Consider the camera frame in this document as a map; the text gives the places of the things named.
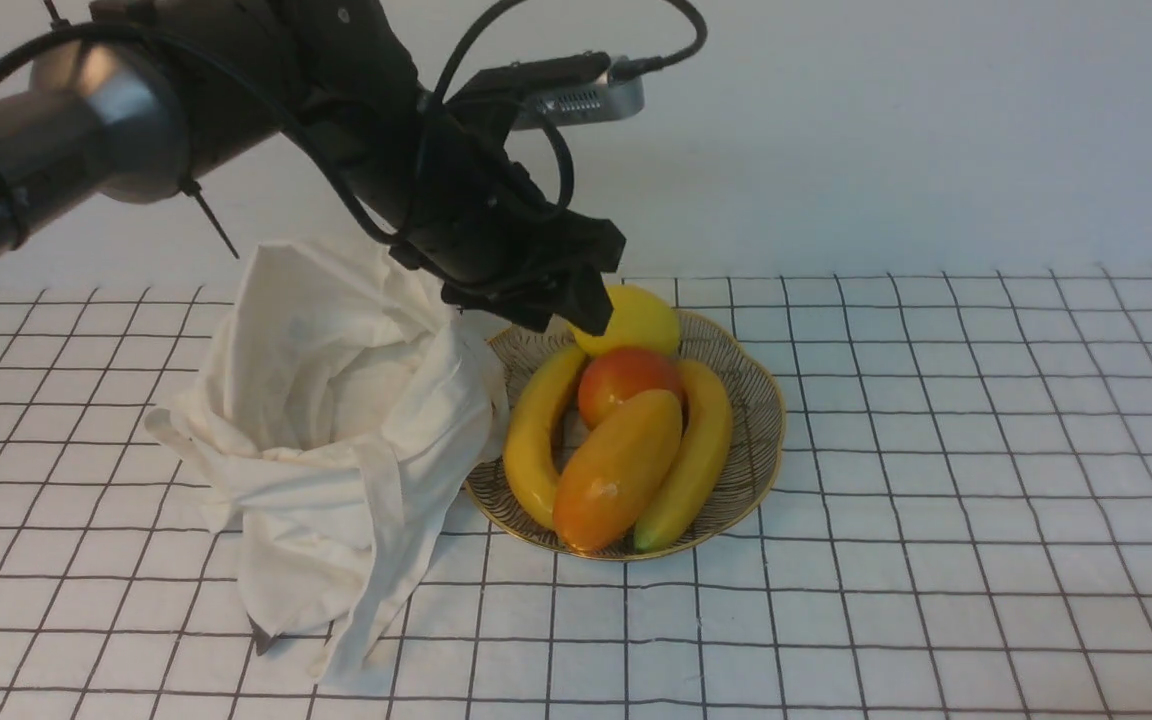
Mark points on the right yellow banana green tip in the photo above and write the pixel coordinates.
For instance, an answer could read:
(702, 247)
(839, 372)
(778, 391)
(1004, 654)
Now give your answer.
(698, 463)

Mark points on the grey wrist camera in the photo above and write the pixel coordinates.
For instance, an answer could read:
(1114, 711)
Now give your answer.
(575, 90)

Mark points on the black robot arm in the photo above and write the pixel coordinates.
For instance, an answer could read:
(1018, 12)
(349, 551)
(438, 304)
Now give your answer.
(147, 97)

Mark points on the left yellow banana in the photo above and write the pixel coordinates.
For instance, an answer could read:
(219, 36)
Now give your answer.
(528, 456)

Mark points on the white cloth bag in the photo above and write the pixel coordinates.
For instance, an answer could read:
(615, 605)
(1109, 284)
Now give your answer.
(340, 407)

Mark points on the yellow lemon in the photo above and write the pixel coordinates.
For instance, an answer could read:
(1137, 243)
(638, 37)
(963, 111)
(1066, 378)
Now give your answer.
(639, 319)

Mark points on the orange yellow mango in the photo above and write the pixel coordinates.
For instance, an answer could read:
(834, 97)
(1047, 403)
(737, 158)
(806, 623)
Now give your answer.
(614, 475)

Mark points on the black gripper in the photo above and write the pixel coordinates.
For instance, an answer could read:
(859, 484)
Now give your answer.
(462, 210)

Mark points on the white grid tablecloth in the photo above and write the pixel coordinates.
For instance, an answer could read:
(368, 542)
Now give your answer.
(961, 528)

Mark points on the red orange pomegranate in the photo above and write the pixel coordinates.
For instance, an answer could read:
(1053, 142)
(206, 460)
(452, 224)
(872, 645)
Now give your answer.
(622, 373)

